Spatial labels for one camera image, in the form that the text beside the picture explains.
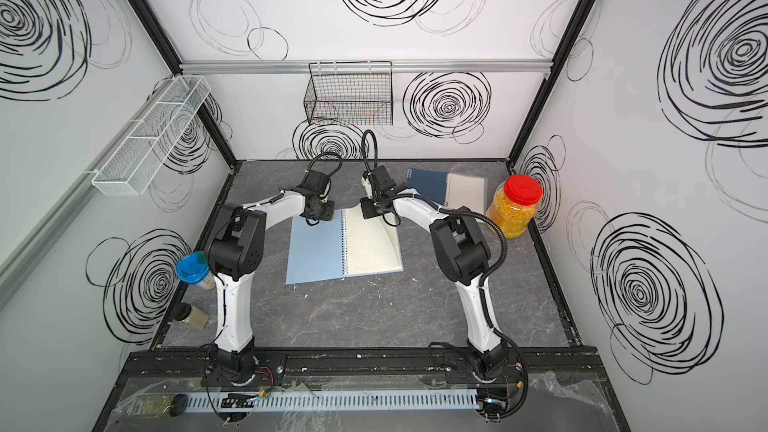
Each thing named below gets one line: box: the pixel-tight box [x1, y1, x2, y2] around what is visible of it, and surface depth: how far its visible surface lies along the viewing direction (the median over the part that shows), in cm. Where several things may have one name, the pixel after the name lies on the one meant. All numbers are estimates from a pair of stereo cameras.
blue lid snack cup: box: [175, 251, 215, 290], surface depth 82 cm
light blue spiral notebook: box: [286, 205, 404, 285], surface depth 95 cm
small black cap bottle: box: [173, 302, 209, 331], surface depth 77 cm
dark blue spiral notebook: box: [406, 168, 488, 214], surface depth 115 cm
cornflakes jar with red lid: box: [487, 174, 543, 239], surface depth 93 cm
